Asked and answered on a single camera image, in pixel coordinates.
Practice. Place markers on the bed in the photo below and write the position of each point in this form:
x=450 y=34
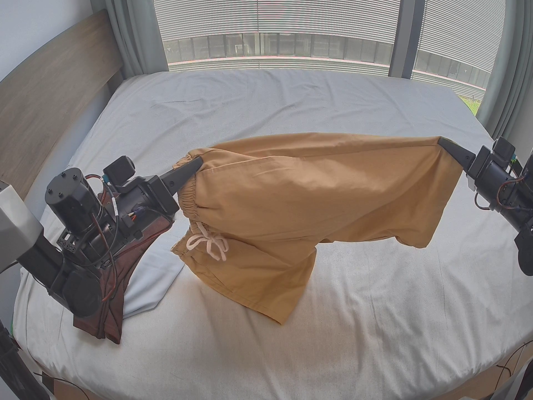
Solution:
x=333 y=98

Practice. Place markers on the grey-green curtain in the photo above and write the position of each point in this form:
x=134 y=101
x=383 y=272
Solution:
x=133 y=23
x=512 y=56

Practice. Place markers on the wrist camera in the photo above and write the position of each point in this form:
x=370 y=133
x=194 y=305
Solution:
x=504 y=150
x=118 y=171

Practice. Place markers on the pale blue garment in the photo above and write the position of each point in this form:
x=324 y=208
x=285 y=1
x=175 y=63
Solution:
x=145 y=281

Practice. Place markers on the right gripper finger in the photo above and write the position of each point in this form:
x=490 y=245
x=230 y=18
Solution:
x=458 y=153

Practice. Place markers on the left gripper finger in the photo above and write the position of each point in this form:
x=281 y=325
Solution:
x=179 y=179

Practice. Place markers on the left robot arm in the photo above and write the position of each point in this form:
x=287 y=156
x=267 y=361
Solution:
x=25 y=244

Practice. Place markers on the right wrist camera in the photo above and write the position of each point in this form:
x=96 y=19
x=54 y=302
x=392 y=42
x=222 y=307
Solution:
x=504 y=150

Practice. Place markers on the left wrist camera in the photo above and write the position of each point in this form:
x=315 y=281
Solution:
x=118 y=171

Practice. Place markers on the brown garment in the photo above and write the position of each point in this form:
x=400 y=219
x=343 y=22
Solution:
x=112 y=323

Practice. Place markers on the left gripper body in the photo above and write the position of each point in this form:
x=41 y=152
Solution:
x=160 y=200

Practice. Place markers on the tan shorts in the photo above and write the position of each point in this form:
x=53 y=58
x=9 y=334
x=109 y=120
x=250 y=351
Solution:
x=312 y=190

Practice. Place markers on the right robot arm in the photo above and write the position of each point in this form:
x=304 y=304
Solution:
x=522 y=198

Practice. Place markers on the window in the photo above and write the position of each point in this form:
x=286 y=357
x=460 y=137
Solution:
x=291 y=15

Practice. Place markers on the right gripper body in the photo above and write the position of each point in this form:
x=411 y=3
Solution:
x=487 y=173

